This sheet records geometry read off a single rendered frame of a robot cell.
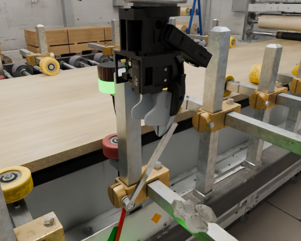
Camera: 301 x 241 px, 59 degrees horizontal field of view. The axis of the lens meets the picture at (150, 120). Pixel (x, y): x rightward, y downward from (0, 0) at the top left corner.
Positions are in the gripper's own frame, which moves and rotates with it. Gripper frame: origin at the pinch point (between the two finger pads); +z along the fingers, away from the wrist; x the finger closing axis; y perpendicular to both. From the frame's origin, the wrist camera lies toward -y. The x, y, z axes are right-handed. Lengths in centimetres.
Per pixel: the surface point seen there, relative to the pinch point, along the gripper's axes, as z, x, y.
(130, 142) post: 4.2, -5.4, 3.3
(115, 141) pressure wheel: 10.8, -18.0, -0.6
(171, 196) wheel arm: 15.1, 1.7, -1.5
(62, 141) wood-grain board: 11.5, -26.9, 9.4
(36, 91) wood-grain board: 12, -74, 2
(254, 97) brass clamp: 5.3, -7.5, -43.0
